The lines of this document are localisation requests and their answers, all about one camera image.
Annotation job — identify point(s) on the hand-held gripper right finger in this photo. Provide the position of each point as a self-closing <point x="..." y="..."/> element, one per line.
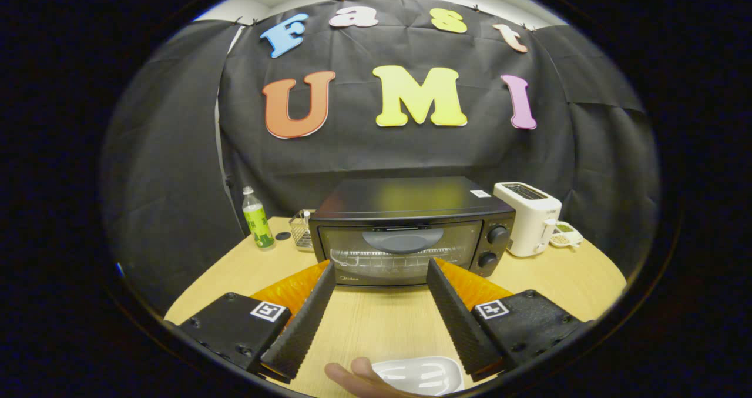
<point x="461" y="321"/>

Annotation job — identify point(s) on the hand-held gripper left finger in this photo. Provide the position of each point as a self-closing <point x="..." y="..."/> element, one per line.
<point x="305" y="321"/>

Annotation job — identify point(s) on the black toaster oven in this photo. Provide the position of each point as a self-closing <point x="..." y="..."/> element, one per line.
<point x="405" y="201"/>

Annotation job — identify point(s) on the white toaster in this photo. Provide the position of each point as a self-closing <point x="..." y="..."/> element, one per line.
<point x="529" y="221"/>

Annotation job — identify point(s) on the white square plate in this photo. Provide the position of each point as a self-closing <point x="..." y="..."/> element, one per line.
<point x="435" y="377"/>

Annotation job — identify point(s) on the small black cap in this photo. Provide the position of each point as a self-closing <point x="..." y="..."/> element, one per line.
<point x="282" y="236"/>

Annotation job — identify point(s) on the green drink bottle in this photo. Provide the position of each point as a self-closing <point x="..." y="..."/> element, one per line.
<point x="258" y="224"/>

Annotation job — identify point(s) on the white divided snack dish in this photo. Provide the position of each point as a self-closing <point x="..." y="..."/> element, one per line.
<point x="565" y="236"/>

